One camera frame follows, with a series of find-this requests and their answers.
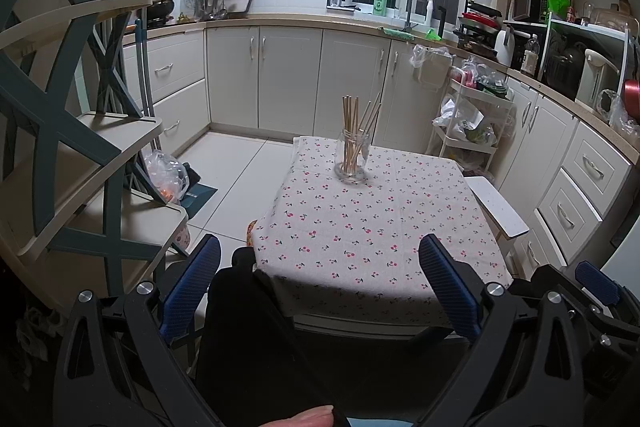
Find clear glass jar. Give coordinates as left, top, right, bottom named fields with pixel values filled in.
left=333, top=129, right=371, bottom=183

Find chrome kitchen faucet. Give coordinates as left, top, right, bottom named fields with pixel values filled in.
left=383, top=0, right=419, bottom=33

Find white spray bottle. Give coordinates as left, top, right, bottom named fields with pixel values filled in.
left=425, top=0, right=435, bottom=28

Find cream kitchen cabinets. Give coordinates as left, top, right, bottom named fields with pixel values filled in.
left=148, top=20, right=639, bottom=267

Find person's right hand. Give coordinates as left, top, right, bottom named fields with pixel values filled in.
left=262, top=405, right=334, bottom=427

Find cherry print tablecloth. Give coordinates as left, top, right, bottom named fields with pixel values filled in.
left=252, top=136, right=512, bottom=326

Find teal and cream shelf unit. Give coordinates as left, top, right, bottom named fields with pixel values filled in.
left=1, top=0, right=186, bottom=314

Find white electric kettle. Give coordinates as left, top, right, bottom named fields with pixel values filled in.
left=575, top=49, right=620, bottom=110

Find floral bin with plastic bag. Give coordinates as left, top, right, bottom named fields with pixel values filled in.
left=143, top=149, right=192, bottom=253

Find green soap bottle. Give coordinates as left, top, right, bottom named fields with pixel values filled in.
left=372, top=0, right=387, bottom=17

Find white rolling cart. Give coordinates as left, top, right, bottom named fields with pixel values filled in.
left=426, top=78, right=515, bottom=176

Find teal dustpan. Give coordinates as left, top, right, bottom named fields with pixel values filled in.
left=180, top=162, right=218, bottom=219

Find white stool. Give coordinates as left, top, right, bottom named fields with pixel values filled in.
left=465, top=176, right=529, bottom=256

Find wooden chopstick pile middle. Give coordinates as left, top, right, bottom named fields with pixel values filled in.
left=367, top=92, right=382, bottom=136

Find black wok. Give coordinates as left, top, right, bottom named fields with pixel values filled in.
left=146, top=0, right=175, bottom=29

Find white plastic bag on cart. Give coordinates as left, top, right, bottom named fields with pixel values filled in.
left=432, top=93, right=484, bottom=141

